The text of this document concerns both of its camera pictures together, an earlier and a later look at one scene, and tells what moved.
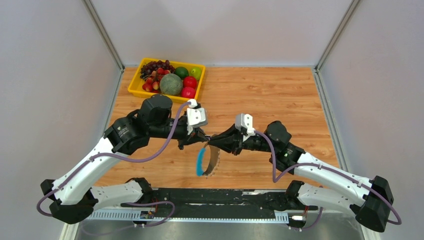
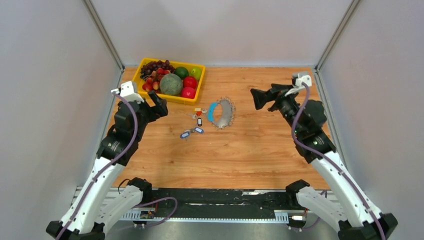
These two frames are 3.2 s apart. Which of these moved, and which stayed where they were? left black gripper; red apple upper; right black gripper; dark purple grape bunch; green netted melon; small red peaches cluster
Moved: left black gripper; right black gripper
Stayed: green netted melon; small red peaches cluster; red apple upper; dark purple grape bunch
